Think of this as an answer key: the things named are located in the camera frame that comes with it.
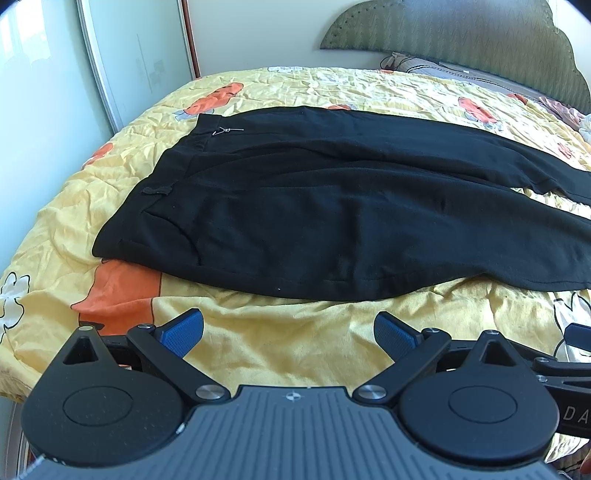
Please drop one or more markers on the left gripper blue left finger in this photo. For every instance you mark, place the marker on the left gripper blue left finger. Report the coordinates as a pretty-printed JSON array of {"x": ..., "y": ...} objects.
[{"x": 161, "y": 351}]

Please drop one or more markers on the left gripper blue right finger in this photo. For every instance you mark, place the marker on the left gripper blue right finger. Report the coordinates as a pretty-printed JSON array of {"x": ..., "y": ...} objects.
[{"x": 415, "y": 354}]

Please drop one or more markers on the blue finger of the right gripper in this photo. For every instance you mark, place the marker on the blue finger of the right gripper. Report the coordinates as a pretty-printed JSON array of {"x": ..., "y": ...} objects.
[{"x": 577, "y": 335}]

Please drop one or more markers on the black pants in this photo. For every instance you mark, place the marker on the black pants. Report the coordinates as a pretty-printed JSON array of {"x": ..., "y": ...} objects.
[{"x": 318, "y": 204}]

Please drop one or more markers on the yellow floral bed sheet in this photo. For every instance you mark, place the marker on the yellow floral bed sheet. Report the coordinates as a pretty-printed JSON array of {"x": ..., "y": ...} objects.
[{"x": 53, "y": 281}]

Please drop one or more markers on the white wardrobe sliding door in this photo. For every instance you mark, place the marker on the white wardrobe sliding door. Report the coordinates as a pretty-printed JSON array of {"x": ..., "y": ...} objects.
[{"x": 74, "y": 73}]

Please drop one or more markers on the grey patterned pillow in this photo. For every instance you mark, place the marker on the grey patterned pillow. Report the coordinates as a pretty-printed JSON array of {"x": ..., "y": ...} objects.
[{"x": 415, "y": 65}]

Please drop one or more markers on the green padded headboard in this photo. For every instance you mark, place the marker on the green padded headboard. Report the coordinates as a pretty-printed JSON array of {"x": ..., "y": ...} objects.
[{"x": 516, "y": 40}]

